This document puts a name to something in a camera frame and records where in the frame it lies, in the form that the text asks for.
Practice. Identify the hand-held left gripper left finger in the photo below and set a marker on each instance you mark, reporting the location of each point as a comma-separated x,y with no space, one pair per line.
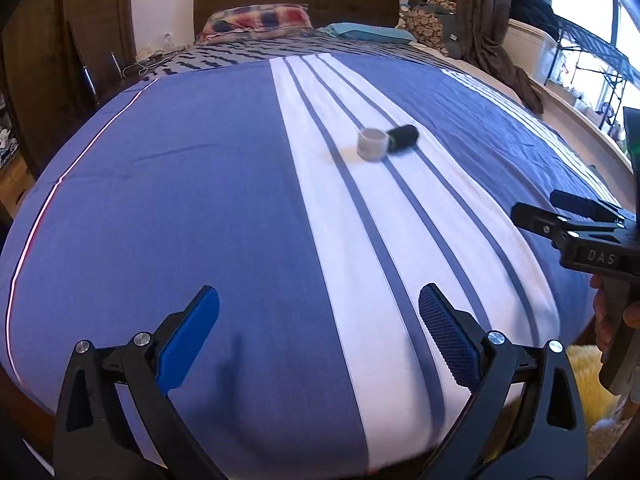
190,330

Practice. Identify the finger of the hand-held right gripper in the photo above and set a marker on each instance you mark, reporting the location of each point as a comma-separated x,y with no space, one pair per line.
580,204
537,220

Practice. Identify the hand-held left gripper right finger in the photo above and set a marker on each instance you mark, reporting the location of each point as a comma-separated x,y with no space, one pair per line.
450,340

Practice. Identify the black thread spool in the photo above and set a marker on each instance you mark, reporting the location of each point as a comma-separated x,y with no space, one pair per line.
402,137

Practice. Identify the white tape roll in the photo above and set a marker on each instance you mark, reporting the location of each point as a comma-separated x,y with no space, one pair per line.
371,147

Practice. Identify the person's right hand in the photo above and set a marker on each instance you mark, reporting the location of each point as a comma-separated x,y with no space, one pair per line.
602,320

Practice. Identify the yellow fluffy rug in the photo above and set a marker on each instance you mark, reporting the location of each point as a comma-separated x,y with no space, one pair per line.
590,385

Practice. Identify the blue and white striped blanket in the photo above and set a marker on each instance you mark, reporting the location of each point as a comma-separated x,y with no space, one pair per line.
200,185

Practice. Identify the black metal rack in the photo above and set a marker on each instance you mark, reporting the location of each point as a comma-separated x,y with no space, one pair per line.
595,47

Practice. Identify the white storage box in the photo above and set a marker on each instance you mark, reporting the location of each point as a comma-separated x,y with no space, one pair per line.
530,45

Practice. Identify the dark cloth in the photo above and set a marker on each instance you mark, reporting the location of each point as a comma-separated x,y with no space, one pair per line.
537,7

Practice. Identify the brown curtain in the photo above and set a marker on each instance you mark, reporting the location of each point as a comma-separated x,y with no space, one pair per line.
480,10

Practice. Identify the wood slice print cushion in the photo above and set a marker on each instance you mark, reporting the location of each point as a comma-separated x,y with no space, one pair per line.
425,20

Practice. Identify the teal pillow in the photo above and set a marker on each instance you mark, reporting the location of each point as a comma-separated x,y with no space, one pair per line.
365,32

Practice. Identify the pile of folded clothes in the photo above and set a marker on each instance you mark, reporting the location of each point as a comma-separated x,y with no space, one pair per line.
7,130

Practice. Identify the grey patterned blanket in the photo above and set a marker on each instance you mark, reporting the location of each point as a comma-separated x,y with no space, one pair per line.
240,52

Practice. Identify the plaid pillow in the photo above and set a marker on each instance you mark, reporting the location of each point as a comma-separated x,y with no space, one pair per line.
255,20

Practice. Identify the dark wooden wardrobe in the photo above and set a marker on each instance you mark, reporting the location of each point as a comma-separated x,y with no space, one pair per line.
60,0

